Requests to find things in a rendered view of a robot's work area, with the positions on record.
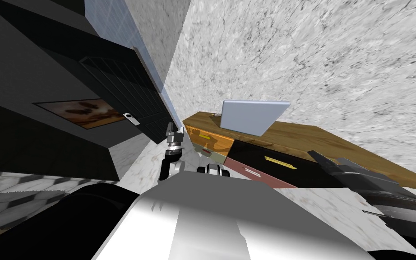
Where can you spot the reddish brown drawer front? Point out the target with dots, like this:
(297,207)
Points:
(255,177)

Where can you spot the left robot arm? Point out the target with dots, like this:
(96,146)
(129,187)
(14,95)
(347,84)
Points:
(67,224)

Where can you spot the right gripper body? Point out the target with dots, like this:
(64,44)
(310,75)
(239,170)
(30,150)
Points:
(325,161)

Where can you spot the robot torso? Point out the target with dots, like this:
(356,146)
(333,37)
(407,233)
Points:
(200,216)

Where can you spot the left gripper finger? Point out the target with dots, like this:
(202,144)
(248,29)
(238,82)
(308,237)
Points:
(180,130)
(170,128)

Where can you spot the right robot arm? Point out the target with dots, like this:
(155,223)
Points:
(392,195)

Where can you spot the brown picture on wall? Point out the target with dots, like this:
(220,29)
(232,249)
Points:
(85,112)

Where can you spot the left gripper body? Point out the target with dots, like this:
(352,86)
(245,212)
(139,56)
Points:
(174,138)

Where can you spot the pale blue-grey laptop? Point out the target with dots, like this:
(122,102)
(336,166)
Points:
(251,117)

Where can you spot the wooden desk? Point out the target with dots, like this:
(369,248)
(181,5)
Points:
(302,139)

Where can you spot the black drawer front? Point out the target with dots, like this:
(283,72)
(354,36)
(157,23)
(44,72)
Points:
(302,173)

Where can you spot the orange wooden drawer front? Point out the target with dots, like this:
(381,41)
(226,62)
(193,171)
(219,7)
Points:
(215,141)

